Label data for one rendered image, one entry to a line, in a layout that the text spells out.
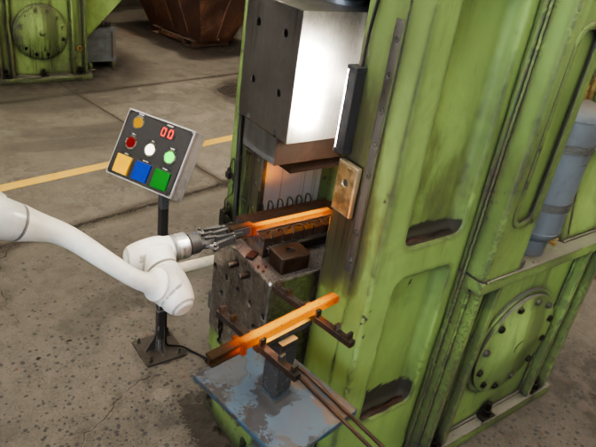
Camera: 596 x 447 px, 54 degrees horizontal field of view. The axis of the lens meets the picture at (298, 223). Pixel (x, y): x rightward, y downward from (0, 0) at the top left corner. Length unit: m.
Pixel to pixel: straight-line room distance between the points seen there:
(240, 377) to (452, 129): 0.99
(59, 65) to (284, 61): 5.22
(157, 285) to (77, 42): 5.31
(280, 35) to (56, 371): 1.89
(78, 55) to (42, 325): 4.18
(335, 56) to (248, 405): 1.06
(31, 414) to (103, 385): 0.31
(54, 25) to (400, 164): 5.42
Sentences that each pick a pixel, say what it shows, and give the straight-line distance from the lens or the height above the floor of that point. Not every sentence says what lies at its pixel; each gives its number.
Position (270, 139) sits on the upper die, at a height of 1.35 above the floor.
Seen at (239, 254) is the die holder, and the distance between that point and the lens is 2.09.
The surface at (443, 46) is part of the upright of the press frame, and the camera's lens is 1.63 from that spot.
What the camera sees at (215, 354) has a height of 1.04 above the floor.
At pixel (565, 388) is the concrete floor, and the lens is 3.47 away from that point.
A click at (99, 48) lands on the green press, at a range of 7.36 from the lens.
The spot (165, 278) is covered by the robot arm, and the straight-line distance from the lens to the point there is 1.78.
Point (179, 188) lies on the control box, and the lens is 2.35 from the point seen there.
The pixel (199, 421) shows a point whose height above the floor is 0.00.
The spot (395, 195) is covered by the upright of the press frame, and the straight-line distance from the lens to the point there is 1.71.
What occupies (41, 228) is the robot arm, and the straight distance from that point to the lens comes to 1.65.
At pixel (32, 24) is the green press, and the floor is 0.59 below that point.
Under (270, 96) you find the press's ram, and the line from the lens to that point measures 1.88.
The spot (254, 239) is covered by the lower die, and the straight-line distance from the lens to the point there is 2.10.
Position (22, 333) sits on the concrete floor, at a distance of 3.22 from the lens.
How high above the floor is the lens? 2.04
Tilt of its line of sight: 29 degrees down
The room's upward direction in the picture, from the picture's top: 9 degrees clockwise
